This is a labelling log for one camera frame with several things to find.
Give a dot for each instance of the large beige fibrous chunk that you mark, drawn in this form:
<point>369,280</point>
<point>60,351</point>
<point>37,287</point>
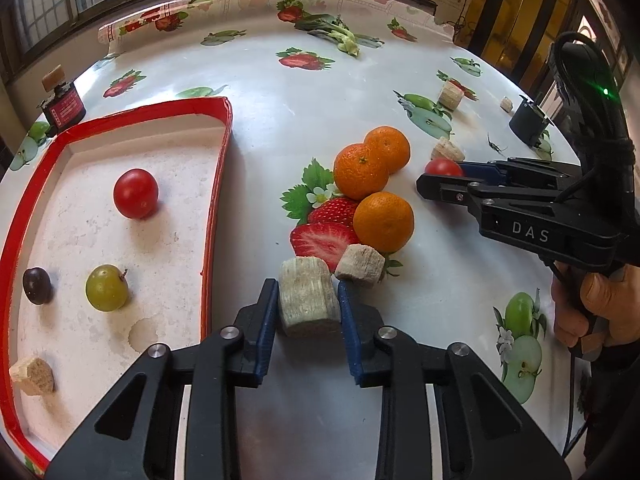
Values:
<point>307,302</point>

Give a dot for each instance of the red rimmed white tray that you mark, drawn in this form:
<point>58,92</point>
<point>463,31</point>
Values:
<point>165,240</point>

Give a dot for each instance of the green grape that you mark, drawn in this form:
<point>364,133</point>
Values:
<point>106,288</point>

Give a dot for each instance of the barred window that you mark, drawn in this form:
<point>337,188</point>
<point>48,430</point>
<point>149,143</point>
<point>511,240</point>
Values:
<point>37,7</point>

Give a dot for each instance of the small beige fibrous chunk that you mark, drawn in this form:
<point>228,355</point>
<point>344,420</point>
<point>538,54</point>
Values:
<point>506,104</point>

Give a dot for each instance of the green leafy vegetable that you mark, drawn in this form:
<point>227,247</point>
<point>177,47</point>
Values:
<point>332,27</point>

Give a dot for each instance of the person's right hand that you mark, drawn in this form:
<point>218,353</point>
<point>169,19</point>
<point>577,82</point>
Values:
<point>612,300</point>

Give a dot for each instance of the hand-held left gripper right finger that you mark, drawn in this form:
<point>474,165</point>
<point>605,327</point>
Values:
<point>350,332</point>

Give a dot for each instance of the black red label cylinder device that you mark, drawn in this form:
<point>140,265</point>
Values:
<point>62,107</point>

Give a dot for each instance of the orange mandarin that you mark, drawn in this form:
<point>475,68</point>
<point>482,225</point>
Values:
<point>392,145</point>
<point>361,171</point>
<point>384,222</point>

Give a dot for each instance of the dark purple grape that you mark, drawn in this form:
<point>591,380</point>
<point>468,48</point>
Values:
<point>37,285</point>

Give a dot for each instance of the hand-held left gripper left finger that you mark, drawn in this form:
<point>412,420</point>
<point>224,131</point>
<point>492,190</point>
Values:
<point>267,332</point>

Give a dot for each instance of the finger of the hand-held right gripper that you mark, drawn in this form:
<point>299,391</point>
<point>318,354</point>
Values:
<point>482,170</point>
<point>442,189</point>

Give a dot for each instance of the yellow black striped panel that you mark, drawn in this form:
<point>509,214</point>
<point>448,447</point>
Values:
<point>505,10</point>

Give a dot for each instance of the red cherry tomato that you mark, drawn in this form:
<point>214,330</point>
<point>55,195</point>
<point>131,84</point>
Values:
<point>135,193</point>
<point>442,167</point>

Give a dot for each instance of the fruit print tablecloth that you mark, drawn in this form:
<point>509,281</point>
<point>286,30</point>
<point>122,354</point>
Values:
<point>300,90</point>

